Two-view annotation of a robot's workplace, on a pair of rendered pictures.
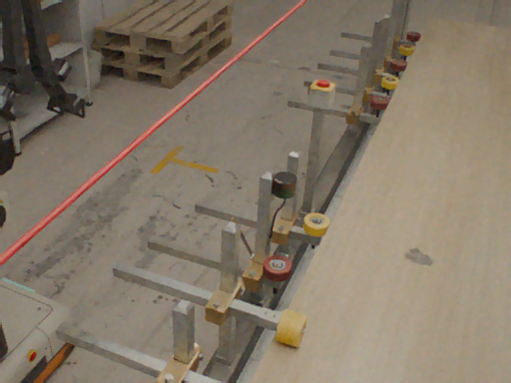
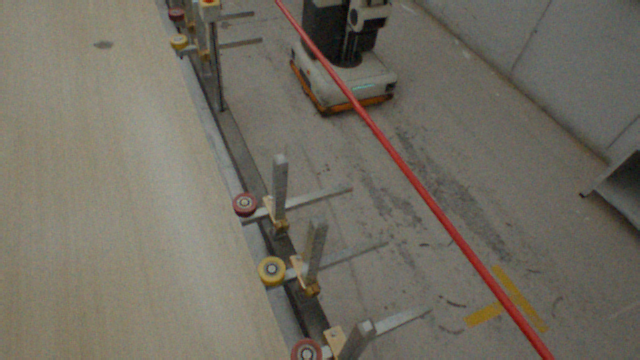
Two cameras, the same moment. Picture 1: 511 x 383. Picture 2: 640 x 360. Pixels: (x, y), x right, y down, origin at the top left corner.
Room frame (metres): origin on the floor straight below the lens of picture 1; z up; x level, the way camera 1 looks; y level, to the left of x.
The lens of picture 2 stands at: (2.94, -1.26, 1.93)
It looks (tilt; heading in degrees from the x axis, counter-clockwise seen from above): 51 degrees down; 125
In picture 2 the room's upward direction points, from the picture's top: 7 degrees clockwise
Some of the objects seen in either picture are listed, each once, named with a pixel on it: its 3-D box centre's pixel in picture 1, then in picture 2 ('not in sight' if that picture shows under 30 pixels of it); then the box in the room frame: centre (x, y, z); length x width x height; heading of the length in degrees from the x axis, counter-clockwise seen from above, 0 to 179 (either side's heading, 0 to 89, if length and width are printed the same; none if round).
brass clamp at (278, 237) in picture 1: (285, 226); (202, 50); (1.54, -0.28, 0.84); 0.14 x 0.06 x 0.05; 155
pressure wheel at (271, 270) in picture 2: (388, 89); (271, 276); (2.61, -0.90, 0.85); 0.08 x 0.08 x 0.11
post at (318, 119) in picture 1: (313, 163); (216, 68); (1.79, -0.40, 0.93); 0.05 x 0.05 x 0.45; 65
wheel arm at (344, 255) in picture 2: (346, 91); (328, 261); (2.69, -0.72, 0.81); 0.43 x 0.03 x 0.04; 65
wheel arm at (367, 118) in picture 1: (333, 111); (298, 203); (2.46, -0.62, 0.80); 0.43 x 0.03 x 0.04; 65
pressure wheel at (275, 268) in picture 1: (275, 277); (177, 21); (1.27, -0.22, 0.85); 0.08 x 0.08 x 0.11
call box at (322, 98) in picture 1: (321, 96); (209, 10); (1.79, -0.40, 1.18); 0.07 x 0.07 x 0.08; 65
